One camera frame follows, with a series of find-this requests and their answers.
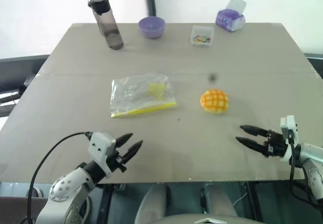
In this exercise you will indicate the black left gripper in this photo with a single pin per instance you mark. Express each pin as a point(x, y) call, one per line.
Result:
point(116, 161)

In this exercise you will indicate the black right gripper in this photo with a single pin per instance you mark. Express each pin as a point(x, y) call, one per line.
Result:
point(275, 143)

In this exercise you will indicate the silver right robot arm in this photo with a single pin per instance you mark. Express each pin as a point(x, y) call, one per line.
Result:
point(311, 158)

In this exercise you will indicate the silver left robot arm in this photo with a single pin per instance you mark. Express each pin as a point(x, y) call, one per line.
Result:
point(68, 193)

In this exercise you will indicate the clear zip bag yellow seal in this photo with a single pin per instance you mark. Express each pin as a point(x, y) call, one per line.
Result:
point(138, 98)

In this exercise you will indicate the yellow pineapple bun toy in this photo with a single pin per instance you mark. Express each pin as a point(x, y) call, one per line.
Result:
point(214, 101)

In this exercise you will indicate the black table leg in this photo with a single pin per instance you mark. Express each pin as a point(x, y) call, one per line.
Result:
point(107, 203)

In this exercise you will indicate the grey rounded shape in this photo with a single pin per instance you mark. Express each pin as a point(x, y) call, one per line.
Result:
point(151, 203)
point(219, 201)

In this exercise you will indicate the grey cover with chevron emblem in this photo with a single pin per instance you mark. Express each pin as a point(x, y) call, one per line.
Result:
point(207, 220)

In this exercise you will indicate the clear box of colourful clips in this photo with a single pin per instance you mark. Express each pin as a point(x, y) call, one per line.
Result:
point(201, 36)

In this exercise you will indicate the purple tissue pack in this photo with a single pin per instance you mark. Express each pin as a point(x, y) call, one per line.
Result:
point(229, 19)

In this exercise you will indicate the purple bowl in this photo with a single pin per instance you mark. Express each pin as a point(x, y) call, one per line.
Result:
point(152, 27)

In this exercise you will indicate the smoky water bottle black lid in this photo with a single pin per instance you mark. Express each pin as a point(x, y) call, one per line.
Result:
point(108, 22)

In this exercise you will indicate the brown cardboard box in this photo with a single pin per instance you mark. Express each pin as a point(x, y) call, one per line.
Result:
point(17, 209)

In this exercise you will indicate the dark grey bench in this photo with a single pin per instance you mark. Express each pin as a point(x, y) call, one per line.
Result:
point(17, 70)

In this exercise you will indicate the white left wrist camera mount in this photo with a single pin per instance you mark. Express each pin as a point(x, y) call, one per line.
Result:
point(101, 145)

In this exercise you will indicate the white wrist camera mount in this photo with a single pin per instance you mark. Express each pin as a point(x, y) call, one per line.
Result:
point(101, 145)
point(287, 126)

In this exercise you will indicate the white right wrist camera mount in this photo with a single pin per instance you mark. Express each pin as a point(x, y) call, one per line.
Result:
point(287, 126)

